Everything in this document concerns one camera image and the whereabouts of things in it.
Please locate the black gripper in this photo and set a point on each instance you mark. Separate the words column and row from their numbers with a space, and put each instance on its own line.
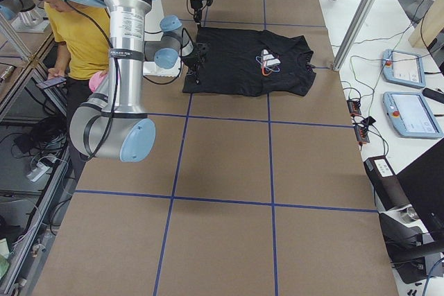
column 196, row 5
column 191, row 58

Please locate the black printed t-shirt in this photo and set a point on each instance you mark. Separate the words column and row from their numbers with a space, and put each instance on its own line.
column 251, row 63

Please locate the pink plush toy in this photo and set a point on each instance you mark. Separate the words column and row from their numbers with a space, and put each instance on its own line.
column 96, row 80

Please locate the person in yellow shirt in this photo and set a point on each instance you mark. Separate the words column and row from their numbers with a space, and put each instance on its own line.
column 80, row 32

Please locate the smartphone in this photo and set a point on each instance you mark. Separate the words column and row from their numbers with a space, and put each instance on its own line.
column 50, row 83

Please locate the brown table cover mat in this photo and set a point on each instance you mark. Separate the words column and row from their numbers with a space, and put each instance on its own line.
column 239, row 196

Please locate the far teach pendant tablet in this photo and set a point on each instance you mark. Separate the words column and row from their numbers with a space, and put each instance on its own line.
column 403, row 68

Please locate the teach pendant tablet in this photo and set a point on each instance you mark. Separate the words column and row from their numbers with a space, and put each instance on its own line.
column 410, row 115
column 403, row 68

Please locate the near teach pendant tablet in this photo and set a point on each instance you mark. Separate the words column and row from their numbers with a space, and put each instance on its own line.
column 410, row 115

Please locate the black power adapter box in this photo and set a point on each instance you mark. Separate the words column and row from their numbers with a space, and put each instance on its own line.
column 388, row 192

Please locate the black monitor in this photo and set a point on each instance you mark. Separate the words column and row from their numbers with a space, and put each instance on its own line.
column 422, row 183

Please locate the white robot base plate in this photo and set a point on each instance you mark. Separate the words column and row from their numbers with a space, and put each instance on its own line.
column 151, row 69

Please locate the aluminium frame post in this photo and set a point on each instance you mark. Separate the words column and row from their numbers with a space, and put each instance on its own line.
column 349, row 39

